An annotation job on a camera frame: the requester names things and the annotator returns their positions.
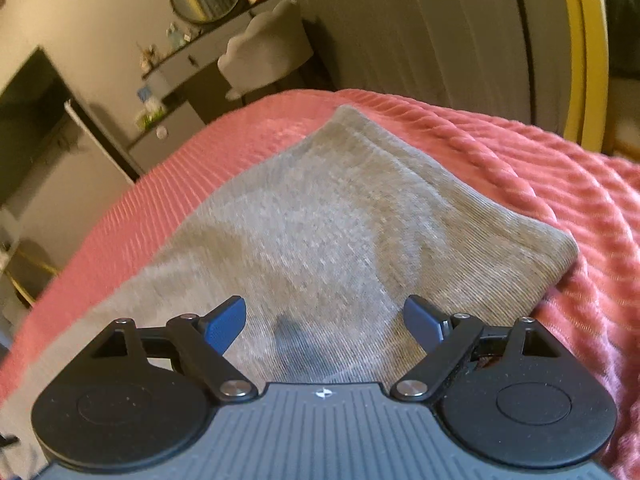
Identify grey pants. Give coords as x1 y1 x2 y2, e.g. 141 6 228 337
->
0 104 578 441

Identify white cabinet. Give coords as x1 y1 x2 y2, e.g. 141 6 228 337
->
0 100 141 243

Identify yellow frame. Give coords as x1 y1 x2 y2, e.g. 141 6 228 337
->
559 0 620 157

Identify grey curtain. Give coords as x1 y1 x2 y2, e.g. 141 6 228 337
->
280 0 568 137

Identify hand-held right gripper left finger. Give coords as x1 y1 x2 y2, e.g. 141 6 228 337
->
90 296 258 402

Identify grey padded chair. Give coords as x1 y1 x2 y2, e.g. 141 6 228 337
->
217 0 315 102

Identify gold metal stand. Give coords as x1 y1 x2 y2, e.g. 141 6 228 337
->
0 247 61 308

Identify dark cloth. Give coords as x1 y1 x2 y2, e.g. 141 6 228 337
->
600 0 640 81

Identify grey bedside cabinet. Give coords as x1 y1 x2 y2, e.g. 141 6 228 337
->
127 101 207 177

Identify small cosmetic bottles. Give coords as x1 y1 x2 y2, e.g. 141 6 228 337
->
166 22 195 52

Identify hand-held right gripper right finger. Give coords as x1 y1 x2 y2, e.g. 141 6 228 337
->
391 295 553 403

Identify pink ribbed blanket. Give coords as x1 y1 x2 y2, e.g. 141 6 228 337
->
0 87 640 480

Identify grey vanity table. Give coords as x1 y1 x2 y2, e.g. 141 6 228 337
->
141 2 281 126

